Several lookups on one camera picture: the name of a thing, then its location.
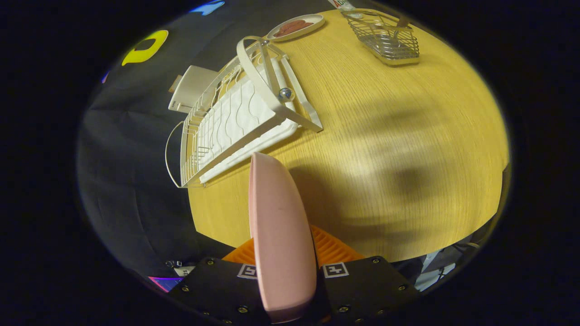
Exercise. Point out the pink plate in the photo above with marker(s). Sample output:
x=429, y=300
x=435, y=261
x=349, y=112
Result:
x=281, y=235

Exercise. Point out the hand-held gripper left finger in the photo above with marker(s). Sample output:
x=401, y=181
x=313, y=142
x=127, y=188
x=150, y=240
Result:
x=217, y=290

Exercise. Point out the white toaster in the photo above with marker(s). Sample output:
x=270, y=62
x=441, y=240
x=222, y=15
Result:
x=195, y=88

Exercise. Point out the black backdrop cloth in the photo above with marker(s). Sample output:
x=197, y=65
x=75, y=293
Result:
x=127, y=181

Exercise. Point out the toast bread slice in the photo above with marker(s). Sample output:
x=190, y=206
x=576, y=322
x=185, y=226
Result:
x=176, y=83

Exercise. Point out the red-brown sausage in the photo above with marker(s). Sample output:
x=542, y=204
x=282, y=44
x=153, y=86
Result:
x=301, y=25
x=285, y=31

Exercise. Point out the beige round food plate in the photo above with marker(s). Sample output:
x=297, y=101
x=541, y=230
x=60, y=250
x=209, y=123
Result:
x=315, y=22

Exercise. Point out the white green-label drink bottle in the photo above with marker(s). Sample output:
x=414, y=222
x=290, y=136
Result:
x=342, y=3

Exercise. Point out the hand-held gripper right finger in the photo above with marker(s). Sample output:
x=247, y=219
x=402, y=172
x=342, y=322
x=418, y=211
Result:
x=367, y=290

